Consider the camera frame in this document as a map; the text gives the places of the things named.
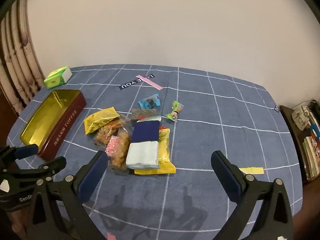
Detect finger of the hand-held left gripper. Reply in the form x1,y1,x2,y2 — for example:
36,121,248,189
0,144,40,167
5,156,67,188

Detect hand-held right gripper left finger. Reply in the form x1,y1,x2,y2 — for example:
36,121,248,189
26,150,108,240

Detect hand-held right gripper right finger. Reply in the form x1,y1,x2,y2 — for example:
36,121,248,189
211,151,294,240

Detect gold and maroon tin box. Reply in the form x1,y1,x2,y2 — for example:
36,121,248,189
19,89,87,162

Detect yellow snack packet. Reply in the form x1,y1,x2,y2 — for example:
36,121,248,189
134,128,176,175
84,107,121,136

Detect navy and pale blue packet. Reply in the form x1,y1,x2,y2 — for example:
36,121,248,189
126,120,161,169

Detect green candy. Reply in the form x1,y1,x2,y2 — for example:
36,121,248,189
165,101,185,122

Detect blue candy wrapper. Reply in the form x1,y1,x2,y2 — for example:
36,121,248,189
138,93,161,110

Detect yellow tape strip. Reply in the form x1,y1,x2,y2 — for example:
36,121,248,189
239,167,264,175

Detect pink candy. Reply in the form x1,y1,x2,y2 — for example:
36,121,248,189
105,135,120,159

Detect brown wooden door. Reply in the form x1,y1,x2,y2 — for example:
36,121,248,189
0,90,20,135

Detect green tissue pack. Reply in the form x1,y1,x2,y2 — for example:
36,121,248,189
44,66,73,90

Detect wooden shelf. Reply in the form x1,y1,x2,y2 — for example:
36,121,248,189
279,100,320,180

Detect grey snack block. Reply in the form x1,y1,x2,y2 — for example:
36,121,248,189
130,108,157,120

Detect floral pouch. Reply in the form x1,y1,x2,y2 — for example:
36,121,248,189
291,106,313,130

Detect beige patterned curtain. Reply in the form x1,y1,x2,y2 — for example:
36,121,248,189
0,0,45,115

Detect navy label strip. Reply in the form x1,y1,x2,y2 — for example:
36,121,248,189
118,74,156,90

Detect pink tape strip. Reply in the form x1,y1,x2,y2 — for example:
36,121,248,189
136,74,163,90

